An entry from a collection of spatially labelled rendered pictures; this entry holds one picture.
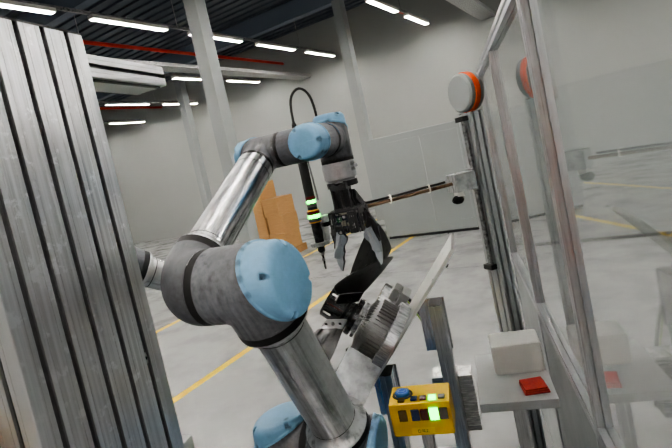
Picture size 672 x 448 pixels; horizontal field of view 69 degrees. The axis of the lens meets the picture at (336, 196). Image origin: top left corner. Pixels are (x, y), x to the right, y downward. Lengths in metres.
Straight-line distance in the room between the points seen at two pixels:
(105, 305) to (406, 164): 8.38
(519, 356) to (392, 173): 7.50
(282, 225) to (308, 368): 9.11
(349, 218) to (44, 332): 0.60
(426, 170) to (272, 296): 8.34
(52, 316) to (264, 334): 0.29
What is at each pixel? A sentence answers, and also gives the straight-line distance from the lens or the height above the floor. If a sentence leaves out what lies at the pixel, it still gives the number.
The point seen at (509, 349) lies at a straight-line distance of 1.88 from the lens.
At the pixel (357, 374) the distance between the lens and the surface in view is 1.76.
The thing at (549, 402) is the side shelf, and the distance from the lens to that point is 1.78.
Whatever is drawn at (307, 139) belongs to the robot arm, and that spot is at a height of 1.78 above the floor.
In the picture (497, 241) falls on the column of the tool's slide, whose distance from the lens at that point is 2.04.
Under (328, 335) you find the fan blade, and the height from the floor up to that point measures 1.15.
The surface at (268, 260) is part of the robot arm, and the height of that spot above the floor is 1.62.
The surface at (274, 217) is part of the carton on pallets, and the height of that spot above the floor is 0.84.
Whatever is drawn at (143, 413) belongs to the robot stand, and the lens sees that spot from 0.93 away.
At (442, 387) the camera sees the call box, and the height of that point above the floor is 1.07.
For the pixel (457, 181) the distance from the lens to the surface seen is 1.92.
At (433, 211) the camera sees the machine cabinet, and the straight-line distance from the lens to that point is 9.02.
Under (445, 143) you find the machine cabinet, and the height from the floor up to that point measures 1.60.
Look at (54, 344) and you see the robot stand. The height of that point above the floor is 1.56.
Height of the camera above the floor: 1.73
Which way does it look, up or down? 4 degrees down
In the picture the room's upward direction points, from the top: 12 degrees counter-clockwise
